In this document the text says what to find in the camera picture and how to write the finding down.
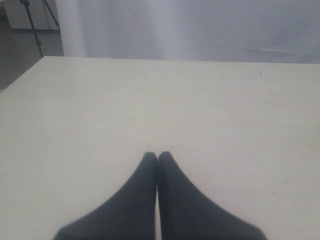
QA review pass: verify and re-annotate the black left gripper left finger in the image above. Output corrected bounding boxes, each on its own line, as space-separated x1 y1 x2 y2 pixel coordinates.
54 152 157 240

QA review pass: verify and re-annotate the white backdrop cloth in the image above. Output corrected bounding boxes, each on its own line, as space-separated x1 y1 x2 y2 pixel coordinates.
56 0 320 64

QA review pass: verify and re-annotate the black tripod stand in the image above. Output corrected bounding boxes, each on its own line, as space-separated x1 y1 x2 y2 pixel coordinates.
19 0 60 58

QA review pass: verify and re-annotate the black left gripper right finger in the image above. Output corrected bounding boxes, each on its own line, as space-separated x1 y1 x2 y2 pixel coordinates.
157 151 266 240

